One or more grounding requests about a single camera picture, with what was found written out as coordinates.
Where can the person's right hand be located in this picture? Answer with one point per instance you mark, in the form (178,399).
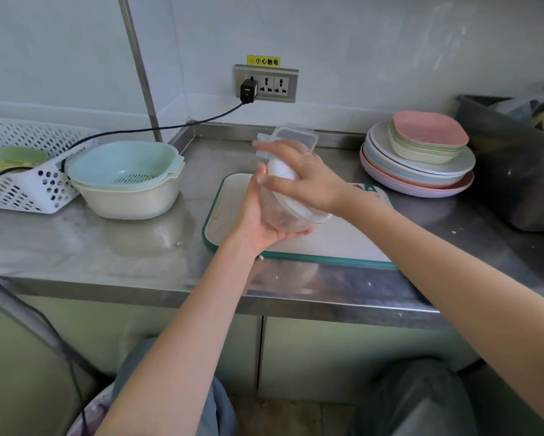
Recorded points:
(319,181)

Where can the person's left hand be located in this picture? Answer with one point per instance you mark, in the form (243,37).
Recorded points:
(249,226)

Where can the person's left thumb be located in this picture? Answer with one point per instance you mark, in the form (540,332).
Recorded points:
(256,190)

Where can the person's right thumb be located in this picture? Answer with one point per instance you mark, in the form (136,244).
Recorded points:
(279,182)

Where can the white sponge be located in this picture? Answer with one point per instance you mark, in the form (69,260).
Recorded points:
(279,170)

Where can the clear plastic container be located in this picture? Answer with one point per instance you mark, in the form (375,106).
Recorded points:
(290,217)

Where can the person's right forearm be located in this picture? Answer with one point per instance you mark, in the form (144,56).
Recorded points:
(458,276)

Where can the person's left forearm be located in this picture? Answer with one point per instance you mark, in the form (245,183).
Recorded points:
(181,340)

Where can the clear plastic lidded box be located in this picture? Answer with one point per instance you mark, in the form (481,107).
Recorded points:
(297,135)

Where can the white cutting board green rim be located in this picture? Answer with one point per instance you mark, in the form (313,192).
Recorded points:
(340,240)

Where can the black plug charger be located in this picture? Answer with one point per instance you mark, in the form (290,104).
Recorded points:
(248,90)

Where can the yellow warning label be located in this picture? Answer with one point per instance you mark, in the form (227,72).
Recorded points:
(263,61)

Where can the cream plastic basin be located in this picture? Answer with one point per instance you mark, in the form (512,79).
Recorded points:
(131,199)

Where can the light blue colander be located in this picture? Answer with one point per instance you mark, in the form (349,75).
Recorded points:
(124,163)

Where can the stack of pastel plates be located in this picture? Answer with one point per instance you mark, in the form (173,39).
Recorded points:
(435,177)

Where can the stack of pastel square bowls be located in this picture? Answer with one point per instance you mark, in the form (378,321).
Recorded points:
(428,131)

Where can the metal pole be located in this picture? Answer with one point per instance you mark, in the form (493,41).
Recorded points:
(140,68)

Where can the white perforated plastic basket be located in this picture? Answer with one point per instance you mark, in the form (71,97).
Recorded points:
(31,186)

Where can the blue-grey trousers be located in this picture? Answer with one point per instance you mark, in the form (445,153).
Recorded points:
(220,413)

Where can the dark grey plastic bin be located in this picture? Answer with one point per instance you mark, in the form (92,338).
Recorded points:
(512,177)

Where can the light green bowl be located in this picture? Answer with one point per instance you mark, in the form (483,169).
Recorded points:
(8,157)

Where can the grey tripod leg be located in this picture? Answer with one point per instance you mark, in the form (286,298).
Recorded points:
(22,313)

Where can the clear plastic bag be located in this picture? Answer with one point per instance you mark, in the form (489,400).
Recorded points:
(533,106)

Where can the grey wall socket panel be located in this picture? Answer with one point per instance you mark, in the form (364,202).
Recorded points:
(276,83)

